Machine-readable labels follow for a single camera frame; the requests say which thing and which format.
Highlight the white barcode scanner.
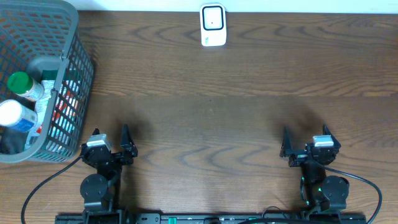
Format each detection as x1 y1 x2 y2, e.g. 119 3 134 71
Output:
200 3 227 47

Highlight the grey plastic mesh basket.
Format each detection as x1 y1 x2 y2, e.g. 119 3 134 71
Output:
1 1 95 163

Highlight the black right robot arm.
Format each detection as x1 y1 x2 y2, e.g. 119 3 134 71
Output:
280 125 349 213

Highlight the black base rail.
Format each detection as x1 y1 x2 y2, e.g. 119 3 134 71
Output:
54 212 367 224

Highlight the green lid white jar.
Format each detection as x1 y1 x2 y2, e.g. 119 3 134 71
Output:
7 72 44 102

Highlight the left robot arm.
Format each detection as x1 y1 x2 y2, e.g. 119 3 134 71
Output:
80 124 138 223

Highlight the white blue labelled jar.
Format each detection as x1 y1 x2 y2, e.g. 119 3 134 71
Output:
1 100 38 133

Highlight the flat white red package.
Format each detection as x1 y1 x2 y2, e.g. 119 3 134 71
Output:
24 80 78 149

